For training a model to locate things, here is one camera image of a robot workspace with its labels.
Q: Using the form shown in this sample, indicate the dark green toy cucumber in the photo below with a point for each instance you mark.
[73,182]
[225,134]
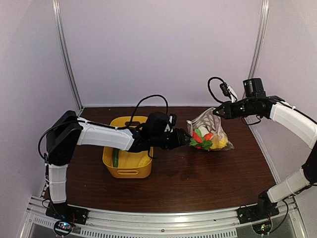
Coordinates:
[115,157]

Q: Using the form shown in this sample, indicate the yellow plastic basket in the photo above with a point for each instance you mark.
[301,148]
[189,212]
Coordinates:
[127,164]

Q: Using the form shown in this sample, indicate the front aluminium rail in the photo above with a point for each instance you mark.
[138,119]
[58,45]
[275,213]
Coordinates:
[220,223]

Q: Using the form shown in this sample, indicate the orange toy carrot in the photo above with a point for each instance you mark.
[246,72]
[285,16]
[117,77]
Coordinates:
[196,137]

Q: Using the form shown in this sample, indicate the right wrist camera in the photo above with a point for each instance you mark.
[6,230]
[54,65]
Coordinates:
[228,91]

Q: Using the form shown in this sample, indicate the yellow toy pepper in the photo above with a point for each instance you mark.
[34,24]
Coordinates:
[218,144]

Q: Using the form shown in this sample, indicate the aluminium frame post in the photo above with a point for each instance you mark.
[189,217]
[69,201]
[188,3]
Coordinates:
[65,54]
[263,21]

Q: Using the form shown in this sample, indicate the green toy lettuce leaf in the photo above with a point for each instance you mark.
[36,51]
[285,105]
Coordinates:
[205,145]

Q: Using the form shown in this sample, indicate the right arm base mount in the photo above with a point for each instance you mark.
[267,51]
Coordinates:
[257,214]

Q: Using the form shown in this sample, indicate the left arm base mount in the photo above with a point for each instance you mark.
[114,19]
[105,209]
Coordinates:
[67,217]

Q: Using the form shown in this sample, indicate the orange toy pumpkin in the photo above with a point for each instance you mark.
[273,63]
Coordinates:
[208,137]

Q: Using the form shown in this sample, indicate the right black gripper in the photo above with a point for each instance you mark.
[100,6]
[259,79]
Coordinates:
[229,113]

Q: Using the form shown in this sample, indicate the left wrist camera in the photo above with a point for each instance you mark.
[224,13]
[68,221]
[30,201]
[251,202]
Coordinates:
[172,118]

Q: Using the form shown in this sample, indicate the white toy radish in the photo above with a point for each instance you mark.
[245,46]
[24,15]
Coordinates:
[203,130]

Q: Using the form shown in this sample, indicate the polka dot zip bag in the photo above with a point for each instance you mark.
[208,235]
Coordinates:
[212,123]

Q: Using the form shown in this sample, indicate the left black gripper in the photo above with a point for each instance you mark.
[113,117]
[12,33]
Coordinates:
[179,139]

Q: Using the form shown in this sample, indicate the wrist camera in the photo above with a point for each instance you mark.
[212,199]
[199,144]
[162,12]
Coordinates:
[172,118]
[228,91]

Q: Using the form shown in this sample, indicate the left aluminium frame post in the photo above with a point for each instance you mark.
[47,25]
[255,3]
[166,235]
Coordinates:
[65,54]

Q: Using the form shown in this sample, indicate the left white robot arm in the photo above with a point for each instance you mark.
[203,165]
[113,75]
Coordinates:
[70,131]

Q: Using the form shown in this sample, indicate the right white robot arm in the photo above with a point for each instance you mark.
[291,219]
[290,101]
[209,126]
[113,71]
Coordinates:
[296,137]

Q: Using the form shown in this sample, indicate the right aluminium frame post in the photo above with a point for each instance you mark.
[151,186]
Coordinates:
[263,21]

